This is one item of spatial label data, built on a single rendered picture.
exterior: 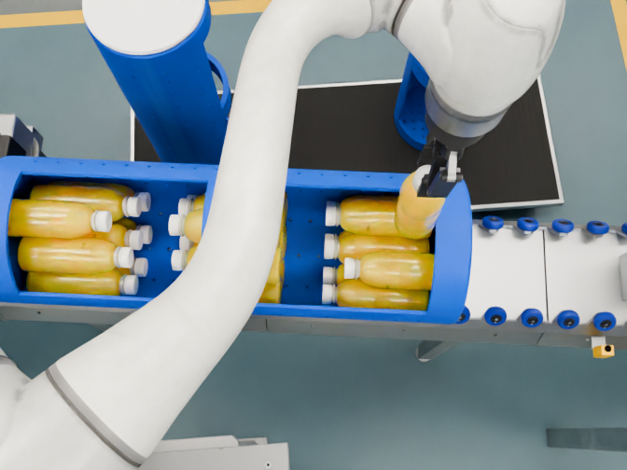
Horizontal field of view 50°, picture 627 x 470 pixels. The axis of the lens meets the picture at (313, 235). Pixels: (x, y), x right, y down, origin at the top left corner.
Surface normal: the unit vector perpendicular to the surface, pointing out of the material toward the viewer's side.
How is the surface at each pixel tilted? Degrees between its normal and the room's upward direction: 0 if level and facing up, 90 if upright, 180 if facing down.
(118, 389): 19
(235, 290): 36
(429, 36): 77
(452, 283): 40
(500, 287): 0
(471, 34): 72
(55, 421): 11
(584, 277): 0
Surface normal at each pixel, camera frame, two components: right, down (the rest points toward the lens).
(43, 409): -0.11, -0.59
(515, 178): 0.00, -0.28
